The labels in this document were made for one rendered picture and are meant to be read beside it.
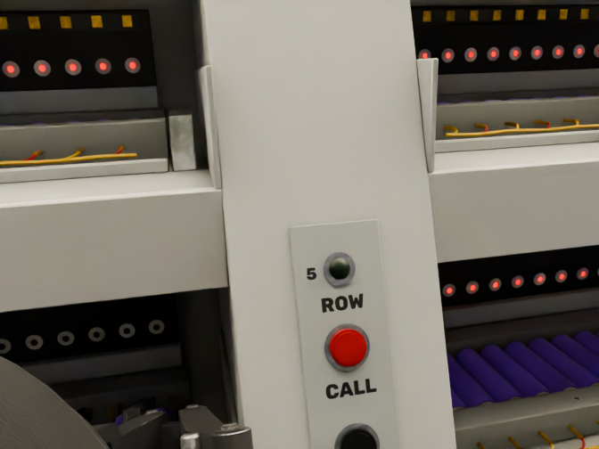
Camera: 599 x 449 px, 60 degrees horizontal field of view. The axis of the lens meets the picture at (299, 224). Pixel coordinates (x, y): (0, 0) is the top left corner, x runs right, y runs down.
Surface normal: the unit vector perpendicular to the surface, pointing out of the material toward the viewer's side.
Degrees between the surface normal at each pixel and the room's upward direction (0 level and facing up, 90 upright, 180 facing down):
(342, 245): 90
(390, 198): 90
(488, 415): 18
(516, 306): 108
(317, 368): 90
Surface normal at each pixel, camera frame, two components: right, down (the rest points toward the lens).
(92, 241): 0.21, 0.27
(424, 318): 0.19, -0.04
